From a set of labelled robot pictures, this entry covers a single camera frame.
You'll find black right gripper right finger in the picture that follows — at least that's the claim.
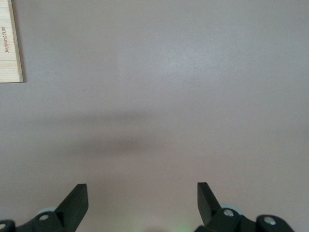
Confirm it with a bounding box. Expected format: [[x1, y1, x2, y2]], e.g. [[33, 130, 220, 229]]
[[194, 182, 294, 232]]

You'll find bamboo cutting board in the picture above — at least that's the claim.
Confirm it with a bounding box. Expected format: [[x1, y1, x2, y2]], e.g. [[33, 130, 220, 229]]
[[0, 0, 25, 84]]

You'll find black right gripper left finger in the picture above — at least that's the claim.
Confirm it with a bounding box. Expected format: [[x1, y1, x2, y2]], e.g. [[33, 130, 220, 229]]
[[0, 183, 89, 232]]

